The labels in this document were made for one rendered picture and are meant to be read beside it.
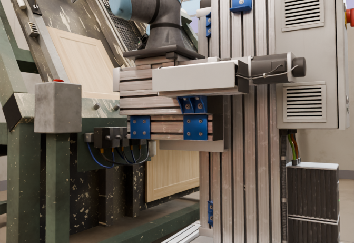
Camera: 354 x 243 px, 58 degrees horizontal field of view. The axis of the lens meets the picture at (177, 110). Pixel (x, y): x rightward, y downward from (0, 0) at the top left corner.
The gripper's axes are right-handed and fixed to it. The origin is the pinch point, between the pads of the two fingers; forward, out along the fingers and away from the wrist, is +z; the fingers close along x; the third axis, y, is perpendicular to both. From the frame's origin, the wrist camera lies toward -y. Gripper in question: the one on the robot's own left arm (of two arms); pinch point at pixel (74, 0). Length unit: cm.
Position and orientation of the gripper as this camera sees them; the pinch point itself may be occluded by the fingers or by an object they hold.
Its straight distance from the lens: 165.1
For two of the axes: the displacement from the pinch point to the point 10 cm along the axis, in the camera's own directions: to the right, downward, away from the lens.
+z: -4.0, 8.9, 2.1
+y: -7.6, -4.5, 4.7
